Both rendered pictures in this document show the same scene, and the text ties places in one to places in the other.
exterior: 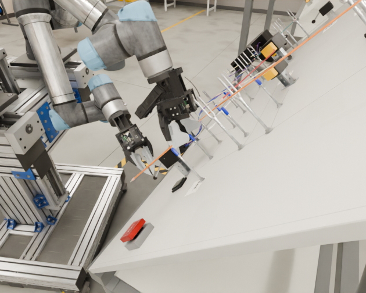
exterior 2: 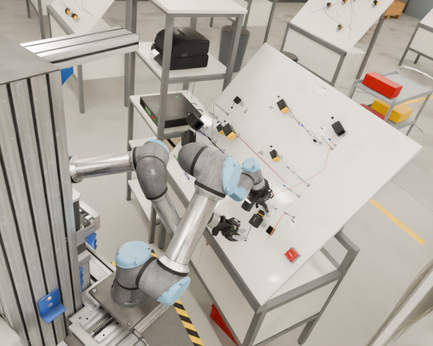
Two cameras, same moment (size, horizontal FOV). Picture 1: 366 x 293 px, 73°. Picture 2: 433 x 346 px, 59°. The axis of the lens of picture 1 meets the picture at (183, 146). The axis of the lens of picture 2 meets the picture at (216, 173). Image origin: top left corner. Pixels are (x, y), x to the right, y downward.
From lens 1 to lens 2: 1.64 m
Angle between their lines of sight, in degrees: 50
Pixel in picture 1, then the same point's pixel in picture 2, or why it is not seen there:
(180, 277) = not seen: hidden behind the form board
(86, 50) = (244, 193)
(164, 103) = (264, 196)
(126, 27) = (255, 174)
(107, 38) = (249, 182)
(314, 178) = (354, 192)
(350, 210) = (369, 194)
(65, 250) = not seen: outside the picture
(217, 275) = not seen: hidden behind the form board
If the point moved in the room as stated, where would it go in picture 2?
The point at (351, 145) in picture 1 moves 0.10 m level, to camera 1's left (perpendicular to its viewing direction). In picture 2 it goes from (354, 182) to (349, 193)
